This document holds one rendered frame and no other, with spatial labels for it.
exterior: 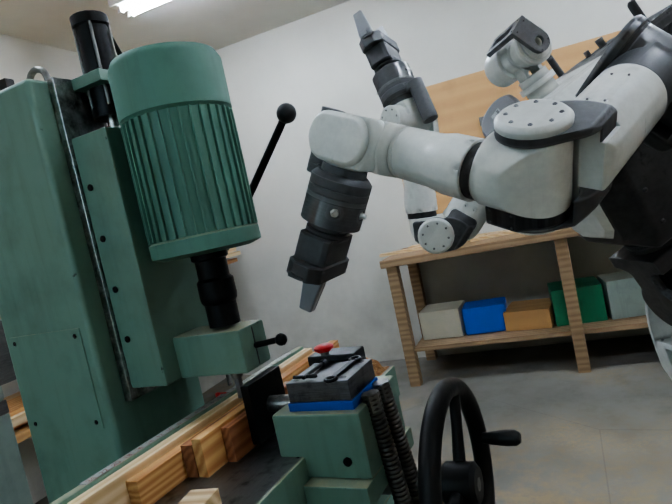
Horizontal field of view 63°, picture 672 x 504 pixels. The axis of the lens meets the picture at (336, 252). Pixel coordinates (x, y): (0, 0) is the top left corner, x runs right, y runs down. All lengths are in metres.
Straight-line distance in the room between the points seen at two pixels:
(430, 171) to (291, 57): 3.90
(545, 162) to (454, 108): 3.47
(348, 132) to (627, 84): 0.32
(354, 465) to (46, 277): 0.58
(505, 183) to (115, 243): 0.61
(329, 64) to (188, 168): 3.58
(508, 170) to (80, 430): 0.80
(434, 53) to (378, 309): 1.92
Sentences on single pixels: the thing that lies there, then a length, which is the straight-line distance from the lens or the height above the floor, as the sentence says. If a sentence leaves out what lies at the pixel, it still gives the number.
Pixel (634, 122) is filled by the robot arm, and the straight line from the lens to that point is 0.68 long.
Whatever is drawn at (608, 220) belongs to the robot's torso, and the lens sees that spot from 1.00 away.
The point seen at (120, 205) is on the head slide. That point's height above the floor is 1.30.
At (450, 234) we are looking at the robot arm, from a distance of 1.19.
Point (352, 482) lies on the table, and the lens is 0.77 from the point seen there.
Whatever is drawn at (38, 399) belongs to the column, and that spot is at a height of 1.01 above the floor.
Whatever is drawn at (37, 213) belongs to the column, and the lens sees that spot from 1.01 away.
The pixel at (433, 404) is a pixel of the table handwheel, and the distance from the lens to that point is 0.75.
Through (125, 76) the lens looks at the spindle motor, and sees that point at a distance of 0.89.
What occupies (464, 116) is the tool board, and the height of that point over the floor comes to 1.68.
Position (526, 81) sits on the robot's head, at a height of 1.36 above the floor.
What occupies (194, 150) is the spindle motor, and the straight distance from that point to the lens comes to 0.84.
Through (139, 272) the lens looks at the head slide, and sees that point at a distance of 0.92.
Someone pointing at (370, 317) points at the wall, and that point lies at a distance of 4.35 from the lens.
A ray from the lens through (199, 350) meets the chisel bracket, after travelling 0.93.
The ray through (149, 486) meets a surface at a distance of 0.80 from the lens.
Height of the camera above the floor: 1.21
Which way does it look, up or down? 4 degrees down
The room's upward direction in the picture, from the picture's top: 12 degrees counter-clockwise
